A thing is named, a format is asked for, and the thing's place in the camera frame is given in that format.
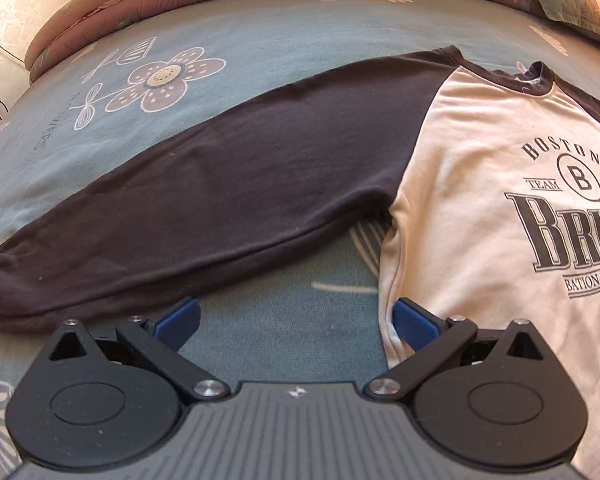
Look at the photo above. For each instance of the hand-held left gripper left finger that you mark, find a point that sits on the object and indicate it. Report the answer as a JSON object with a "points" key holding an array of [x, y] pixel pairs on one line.
{"points": [[177, 322]]}

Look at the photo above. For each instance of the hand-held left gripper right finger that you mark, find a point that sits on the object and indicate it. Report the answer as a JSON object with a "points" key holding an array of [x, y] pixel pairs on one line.
{"points": [[415, 325]]}

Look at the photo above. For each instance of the beige sweatshirt with dark sleeves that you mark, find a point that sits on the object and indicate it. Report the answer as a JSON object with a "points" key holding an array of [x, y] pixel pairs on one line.
{"points": [[230, 200]]}

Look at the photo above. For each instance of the blue floral bedsheet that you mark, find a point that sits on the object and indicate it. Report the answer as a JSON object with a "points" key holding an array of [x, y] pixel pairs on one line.
{"points": [[260, 40]]}

